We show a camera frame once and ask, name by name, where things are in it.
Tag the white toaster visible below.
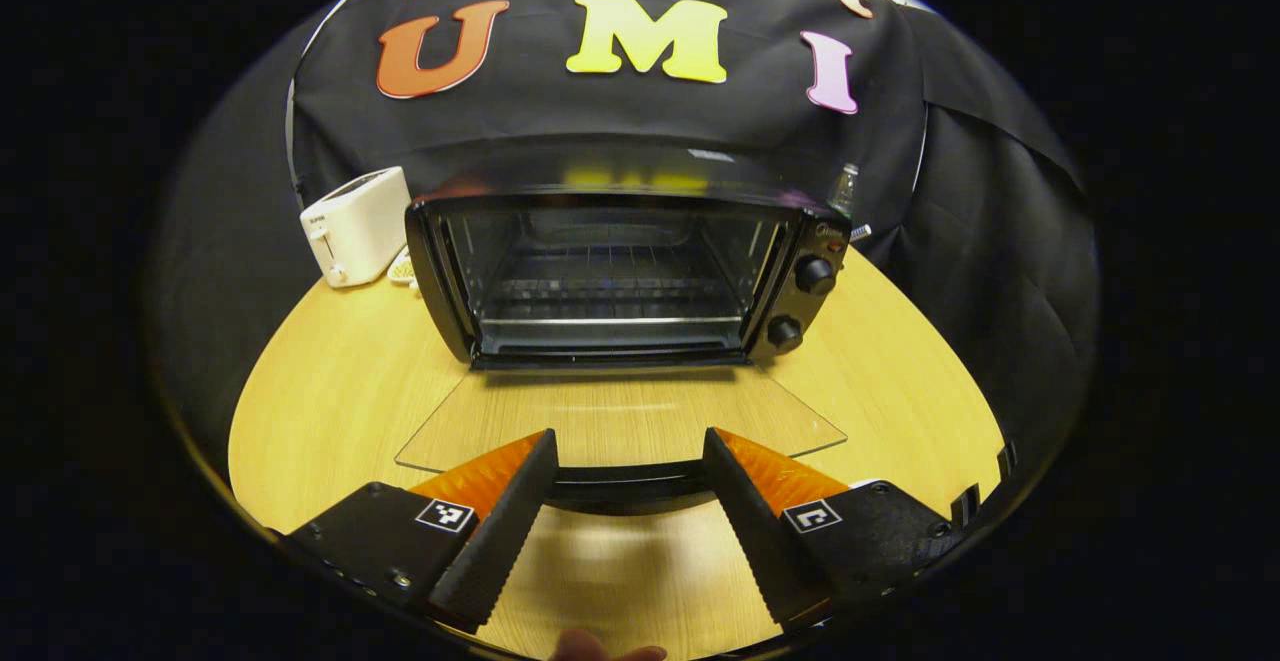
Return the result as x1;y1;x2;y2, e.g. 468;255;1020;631
300;166;413;289

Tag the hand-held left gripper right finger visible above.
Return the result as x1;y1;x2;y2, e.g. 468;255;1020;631
701;427;968;634

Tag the green label plastic bottle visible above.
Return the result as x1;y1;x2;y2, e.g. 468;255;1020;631
828;163;861;220

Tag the black backdrop cloth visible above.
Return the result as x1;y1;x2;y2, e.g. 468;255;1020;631
150;0;1101;462

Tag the black electric oven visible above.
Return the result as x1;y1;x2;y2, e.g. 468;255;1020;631
393;136;853;517

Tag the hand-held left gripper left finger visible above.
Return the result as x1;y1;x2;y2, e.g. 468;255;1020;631
284;428;560;634

